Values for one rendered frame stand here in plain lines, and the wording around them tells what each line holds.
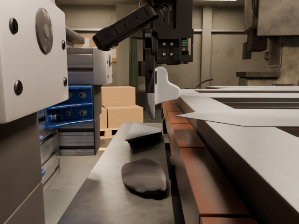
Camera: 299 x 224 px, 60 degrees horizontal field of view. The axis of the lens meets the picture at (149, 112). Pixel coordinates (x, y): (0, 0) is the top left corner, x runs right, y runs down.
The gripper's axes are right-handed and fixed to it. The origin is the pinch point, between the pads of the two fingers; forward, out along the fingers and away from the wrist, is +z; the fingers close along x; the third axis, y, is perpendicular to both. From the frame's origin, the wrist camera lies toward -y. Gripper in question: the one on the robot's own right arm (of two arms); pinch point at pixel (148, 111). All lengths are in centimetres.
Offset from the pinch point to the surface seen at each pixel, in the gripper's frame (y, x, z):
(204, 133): 8.9, -5.3, 2.6
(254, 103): 31.8, 34.1, 2.5
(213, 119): 10.5, -4.5, 0.6
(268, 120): 19.2, -5.0, 0.6
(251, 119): 16.5, -4.7, 0.6
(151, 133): -0.3, 43.8, 14.5
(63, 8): -304, 856, -220
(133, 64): -54, 618, -28
